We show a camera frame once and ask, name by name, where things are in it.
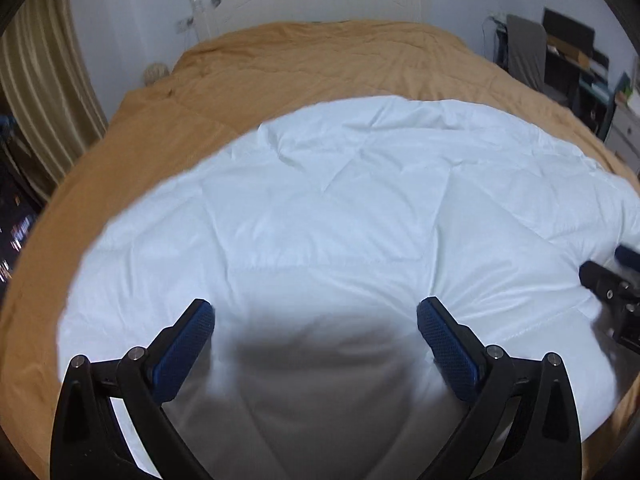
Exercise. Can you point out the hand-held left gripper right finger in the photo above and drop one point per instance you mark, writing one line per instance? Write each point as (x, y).
(445, 345)

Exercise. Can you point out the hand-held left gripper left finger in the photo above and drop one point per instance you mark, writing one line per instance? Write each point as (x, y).
(186, 340)

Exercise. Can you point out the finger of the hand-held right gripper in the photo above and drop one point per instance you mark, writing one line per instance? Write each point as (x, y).
(597, 275)
(627, 254)

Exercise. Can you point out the white puffer jacket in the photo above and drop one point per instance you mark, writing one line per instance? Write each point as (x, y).
(325, 210)

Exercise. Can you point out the white drawer shelf unit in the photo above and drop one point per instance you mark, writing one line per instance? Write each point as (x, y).
(625, 132)

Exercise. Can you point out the grey chair with cloth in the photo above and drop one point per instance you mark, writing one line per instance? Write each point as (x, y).
(525, 50)

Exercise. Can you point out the black monitor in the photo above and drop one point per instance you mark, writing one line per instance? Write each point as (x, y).
(567, 30)

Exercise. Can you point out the round beige ball lamp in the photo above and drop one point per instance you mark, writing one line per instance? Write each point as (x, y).
(155, 74)

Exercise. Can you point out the gold curtain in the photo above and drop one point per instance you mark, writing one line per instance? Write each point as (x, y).
(45, 85)

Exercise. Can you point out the mustard quilted bed blanket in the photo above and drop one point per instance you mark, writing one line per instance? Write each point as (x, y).
(300, 60)

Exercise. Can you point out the white wall socket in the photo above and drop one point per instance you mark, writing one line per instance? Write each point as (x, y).
(184, 23)

